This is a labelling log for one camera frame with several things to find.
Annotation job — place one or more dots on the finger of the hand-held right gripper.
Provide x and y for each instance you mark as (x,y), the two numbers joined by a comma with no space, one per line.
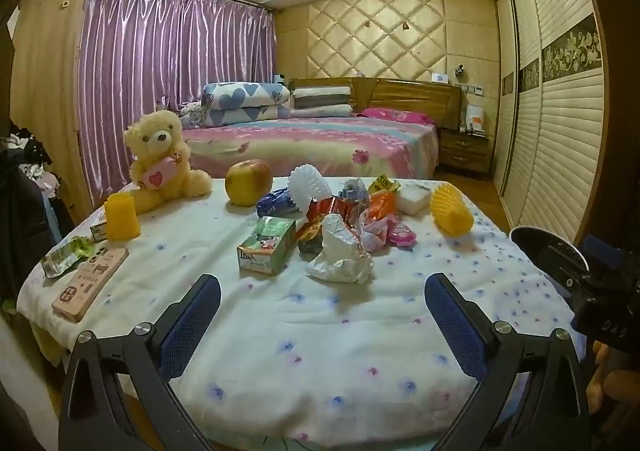
(567,276)

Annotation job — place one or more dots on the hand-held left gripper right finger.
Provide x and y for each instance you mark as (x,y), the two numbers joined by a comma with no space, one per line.
(452,321)

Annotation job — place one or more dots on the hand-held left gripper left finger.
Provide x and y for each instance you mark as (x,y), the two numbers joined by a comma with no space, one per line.
(192,311)

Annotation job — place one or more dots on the black white trash bin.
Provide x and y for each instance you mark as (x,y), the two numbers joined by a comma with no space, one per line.
(525,238)

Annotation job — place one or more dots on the green drink carton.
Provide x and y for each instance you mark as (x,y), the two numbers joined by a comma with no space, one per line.
(265,243)

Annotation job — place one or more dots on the pink spoon-shaped wrapper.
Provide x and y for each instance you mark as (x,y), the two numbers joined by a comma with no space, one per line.
(402,235)

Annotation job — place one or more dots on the yellow foam fruit net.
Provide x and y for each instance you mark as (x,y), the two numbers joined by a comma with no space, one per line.
(450,211)

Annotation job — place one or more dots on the pale pink wrapper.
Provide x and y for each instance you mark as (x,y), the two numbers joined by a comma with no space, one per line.
(375,233)

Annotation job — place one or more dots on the white foam block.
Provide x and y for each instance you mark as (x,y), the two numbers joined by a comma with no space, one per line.
(414,198)

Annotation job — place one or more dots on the white plastic bag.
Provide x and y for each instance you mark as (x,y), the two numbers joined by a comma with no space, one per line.
(340,253)

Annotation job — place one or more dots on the blue snack wrapper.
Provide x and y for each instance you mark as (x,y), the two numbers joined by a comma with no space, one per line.
(275,203)

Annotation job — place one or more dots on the orange blue wrapper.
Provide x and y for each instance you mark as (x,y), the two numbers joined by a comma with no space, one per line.
(309,238)

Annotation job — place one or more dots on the yellow wrapper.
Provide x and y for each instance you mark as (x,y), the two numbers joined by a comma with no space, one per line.
(384,183)

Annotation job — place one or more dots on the blue white paper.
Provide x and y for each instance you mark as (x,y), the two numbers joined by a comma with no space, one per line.
(355,191)

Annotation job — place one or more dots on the red snack wrapper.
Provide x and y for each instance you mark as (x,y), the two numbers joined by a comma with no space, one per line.
(332,208)

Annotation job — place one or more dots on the white foam fruit net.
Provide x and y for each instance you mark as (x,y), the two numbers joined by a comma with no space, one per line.
(310,183)

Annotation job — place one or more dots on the person's right hand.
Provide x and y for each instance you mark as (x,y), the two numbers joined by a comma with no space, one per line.
(600,383)

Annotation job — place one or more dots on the yellow ribbed cup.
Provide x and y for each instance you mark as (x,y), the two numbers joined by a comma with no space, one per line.
(122,216)

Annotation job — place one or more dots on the small green white box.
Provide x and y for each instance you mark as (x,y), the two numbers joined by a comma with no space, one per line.
(98,232)

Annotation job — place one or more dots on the white floral tablecloth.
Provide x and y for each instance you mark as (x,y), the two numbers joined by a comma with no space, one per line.
(320,341)

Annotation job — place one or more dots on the clear green plastic packet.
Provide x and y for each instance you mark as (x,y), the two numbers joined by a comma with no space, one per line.
(67,256)

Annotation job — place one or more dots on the yellow red apple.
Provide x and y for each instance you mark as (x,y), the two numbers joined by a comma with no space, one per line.
(247,181)

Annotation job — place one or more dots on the white louvred wardrobe doors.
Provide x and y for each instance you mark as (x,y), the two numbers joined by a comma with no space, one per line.
(555,121)

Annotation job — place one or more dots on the wooden nightstand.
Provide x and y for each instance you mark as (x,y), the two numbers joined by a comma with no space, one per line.
(465,156)

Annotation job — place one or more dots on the cream teddy bear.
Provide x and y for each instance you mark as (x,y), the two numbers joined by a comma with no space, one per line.
(160,141)

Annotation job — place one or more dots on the white orange bag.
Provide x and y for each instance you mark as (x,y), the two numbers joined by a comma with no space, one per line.
(474,120)

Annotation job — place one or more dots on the blue heart pillow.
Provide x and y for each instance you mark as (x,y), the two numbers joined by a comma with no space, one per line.
(245,115)
(245,93)

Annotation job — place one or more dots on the pile of clothes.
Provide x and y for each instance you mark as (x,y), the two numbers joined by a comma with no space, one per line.
(25,191)

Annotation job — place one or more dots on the bed with pink floral sheet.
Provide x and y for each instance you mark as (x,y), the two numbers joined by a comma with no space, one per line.
(310,141)

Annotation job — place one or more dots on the pink pillow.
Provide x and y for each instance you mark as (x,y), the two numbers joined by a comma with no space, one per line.
(397,115)

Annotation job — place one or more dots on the wooden headboard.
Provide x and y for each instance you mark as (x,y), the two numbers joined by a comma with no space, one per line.
(400,93)

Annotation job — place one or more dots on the small white device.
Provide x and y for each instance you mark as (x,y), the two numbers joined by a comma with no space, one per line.
(440,78)

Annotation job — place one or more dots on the folded striped blanket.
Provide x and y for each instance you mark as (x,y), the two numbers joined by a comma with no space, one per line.
(320,102)

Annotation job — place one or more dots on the light wooden cabinet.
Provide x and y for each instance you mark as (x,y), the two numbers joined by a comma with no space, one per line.
(45,56)

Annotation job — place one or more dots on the white wall switch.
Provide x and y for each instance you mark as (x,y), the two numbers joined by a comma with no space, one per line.
(472,90)

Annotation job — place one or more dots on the small dark wall fixture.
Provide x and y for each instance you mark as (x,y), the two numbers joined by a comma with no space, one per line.
(460,70)

